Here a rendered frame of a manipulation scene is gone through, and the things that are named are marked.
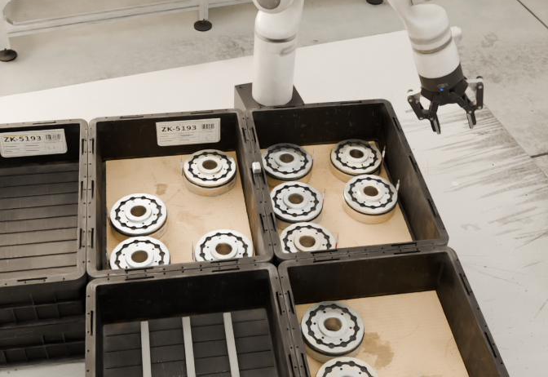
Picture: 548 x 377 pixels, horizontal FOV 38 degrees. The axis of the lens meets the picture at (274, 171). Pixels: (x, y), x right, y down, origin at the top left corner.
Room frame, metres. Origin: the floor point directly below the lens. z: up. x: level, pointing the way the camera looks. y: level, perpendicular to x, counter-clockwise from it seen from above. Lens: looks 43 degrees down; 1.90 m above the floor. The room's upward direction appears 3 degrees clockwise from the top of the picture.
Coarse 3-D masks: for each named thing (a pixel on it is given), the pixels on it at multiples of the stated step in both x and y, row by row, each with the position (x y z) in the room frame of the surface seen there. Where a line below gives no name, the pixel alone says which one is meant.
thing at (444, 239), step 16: (256, 112) 1.21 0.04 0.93; (272, 112) 1.22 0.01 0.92; (400, 128) 1.19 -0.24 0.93; (256, 144) 1.11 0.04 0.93; (400, 144) 1.14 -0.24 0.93; (256, 160) 1.07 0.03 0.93; (416, 176) 1.05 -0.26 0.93; (272, 208) 0.95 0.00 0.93; (432, 208) 0.98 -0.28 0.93; (272, 224) 0.92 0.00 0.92; (272, 240) 0.88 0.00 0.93; (432, 240) 0.90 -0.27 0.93; (448, 240) 0.90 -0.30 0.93; (288, 256) 0.84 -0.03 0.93; (304, 256) 0.84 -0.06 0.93; (320, 256) 0.85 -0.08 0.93
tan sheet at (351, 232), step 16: (320, 160) 1.19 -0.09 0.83; (320, 176) 1.14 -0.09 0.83; (384, 176) 1.15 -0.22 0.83; (320, 192) 1.10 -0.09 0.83; (336, 192) 1.10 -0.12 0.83; (336, 208) 1.06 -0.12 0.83; (320, 224) 1.01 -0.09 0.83; (336, 224) 1.01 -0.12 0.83; (352, 224) 1.02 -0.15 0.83; (368, 224) 1.02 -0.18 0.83; (384, 224) 1.02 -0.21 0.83; (400, 224) 1.02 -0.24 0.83; (352, 240) 0.98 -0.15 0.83; (368, 240) 0.98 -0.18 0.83; (384, 240) 0.98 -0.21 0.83; (400, 240) 0.99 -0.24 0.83
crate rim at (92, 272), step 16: (176, 112) 1.20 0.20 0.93; (192, 112) 1.20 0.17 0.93; (208, 112) 1.20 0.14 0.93; (224, 112) 1.20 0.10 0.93; (240, 112) 1.21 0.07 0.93; (96, 128) 1.14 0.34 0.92; (240, 128) 1.16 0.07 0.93; (256, 176) 1.03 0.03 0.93; (256, 192) 0.99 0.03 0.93; (256, 208) 0.95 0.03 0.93; (256, 256) 0.84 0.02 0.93; (272, 256) 0.84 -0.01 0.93; (96, 272) 0.79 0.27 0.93; (112, 272) 0.79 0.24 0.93; (128, 272) 0.79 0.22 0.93; (144, 272) 0.79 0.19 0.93; (160, 272) 0.79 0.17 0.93
